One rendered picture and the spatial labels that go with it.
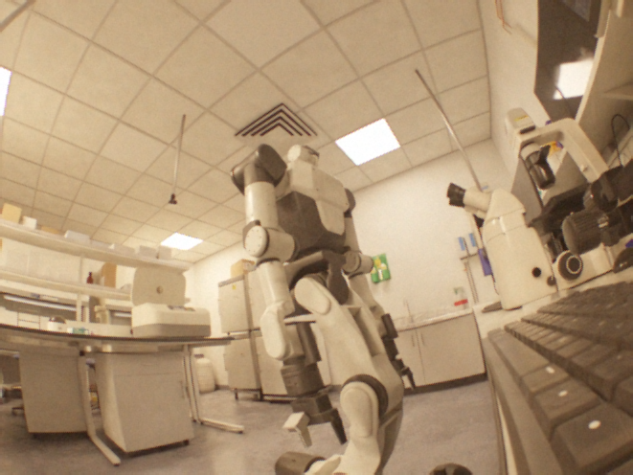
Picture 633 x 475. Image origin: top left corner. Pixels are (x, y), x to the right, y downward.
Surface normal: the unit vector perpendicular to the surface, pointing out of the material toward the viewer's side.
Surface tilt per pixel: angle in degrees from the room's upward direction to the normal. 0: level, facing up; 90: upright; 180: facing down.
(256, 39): 180
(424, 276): 90
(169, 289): 105
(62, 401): 90
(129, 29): 180
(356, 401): 90
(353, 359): 90
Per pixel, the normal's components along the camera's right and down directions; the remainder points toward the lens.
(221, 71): 0.16, 0.92
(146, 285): 0.85, -0.07
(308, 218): 0.12, -0.24
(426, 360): -0.52, -0.22
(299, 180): 0.08, -0.44
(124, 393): 0.83, -0.32
